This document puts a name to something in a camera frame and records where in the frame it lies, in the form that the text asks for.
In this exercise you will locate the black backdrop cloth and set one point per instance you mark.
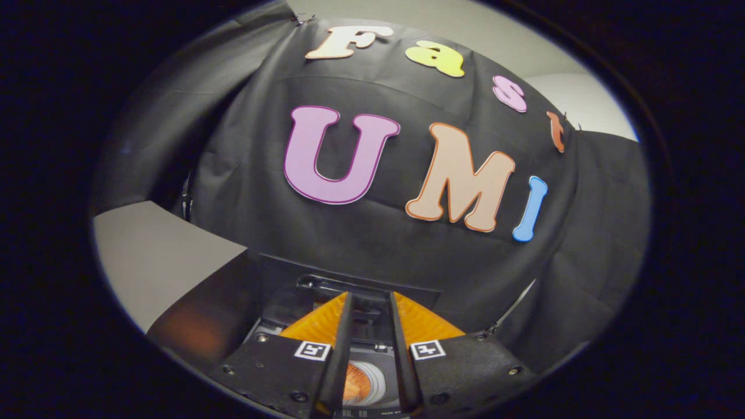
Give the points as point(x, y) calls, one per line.
point(378, 256)

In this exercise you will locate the orange cloth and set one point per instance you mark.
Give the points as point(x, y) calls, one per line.
point(356, 384)

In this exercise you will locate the black and white cabinet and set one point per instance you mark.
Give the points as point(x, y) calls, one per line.
point(163, 262)

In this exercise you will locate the black tripod stand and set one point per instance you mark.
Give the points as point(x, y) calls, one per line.
point(187, 198)

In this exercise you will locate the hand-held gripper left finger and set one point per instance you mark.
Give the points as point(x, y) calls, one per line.
point(337, 361)

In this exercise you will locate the dark washing machine lid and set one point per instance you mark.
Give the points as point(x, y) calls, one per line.
point(291, 291)

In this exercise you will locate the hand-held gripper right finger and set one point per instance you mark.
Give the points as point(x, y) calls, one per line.
point(401, 361)

